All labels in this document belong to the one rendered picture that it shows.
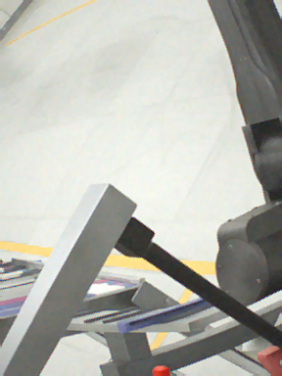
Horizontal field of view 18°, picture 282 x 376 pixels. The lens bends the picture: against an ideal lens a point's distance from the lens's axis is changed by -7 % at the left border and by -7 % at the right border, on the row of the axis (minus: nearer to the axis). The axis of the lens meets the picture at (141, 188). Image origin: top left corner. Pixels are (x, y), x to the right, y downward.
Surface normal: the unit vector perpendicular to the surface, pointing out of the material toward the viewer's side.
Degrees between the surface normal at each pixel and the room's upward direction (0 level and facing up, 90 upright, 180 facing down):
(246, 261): 46
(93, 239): 90
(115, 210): 90
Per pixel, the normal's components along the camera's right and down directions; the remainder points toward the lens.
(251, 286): -0.79, 0.21
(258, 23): 0.52, -0.13
